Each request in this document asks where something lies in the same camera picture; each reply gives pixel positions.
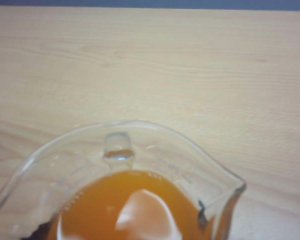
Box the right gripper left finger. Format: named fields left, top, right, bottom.
left=21, top=219, right=59, bottom=240

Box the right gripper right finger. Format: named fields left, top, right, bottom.
left=197, top=199, right=209, bottom=232

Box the clear glass measuring cup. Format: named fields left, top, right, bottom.
left=0, top=120, right=247, bottom=240

